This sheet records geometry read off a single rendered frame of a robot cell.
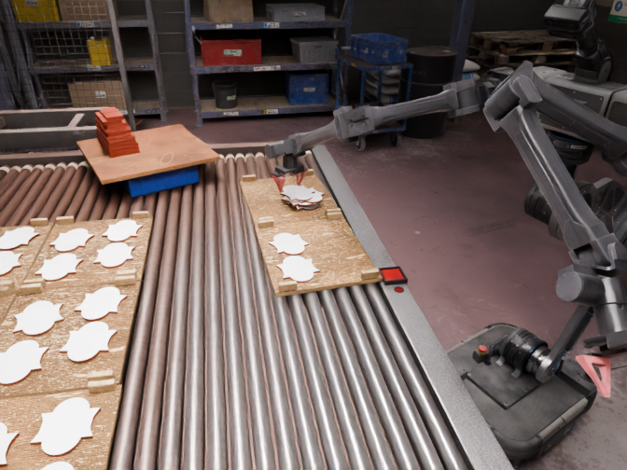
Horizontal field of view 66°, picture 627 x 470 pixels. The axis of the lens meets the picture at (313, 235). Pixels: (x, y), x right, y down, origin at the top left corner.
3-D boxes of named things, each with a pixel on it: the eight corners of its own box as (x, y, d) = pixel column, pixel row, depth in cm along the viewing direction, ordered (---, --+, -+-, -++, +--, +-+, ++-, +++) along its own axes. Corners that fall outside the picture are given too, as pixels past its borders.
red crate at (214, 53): (257, 57, 584) (256, 33, 569) (262, 65, 547) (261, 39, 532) (202, 59, 570) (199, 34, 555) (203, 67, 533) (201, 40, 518)
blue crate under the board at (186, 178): (177, 159, 237) (174, 140, 231) (201, 182, 215) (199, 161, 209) (112, 172, 222) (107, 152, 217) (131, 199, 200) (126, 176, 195)
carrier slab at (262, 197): (314, 176, 223) (314, 173, 222) (343, 218, 189) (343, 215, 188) (239, 184, 214) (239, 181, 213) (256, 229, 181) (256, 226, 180)
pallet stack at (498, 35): (530, 90, 721) (546, 28, 676) (577, 111, 638) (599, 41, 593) (452, 95, 693) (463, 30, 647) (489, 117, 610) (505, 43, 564)
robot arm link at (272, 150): (308, 154, 181) (302, 131, 180) (283, 159, 175) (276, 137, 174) (293, 158, 191) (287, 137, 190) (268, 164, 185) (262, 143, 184)
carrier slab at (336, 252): (342, 220, 188) (343, 216, 188) (382, 282, 155) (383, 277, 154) (255, 230, 180) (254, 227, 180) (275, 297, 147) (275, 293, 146)
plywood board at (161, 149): (180, 127, 247) (180, 123, 246) (220, 159, 212) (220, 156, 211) (76, 145, 223) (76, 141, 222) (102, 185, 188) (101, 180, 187)
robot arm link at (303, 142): (364, 139, 146) (356, 103, 145) (348, 143, 144) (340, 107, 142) (306, 157, 185) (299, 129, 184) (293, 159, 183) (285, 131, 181)
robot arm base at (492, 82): (503, 112, 156) (511, 74, 150) (487, 116, 152) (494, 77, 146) (481, 105, 162) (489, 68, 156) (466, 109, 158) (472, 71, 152)
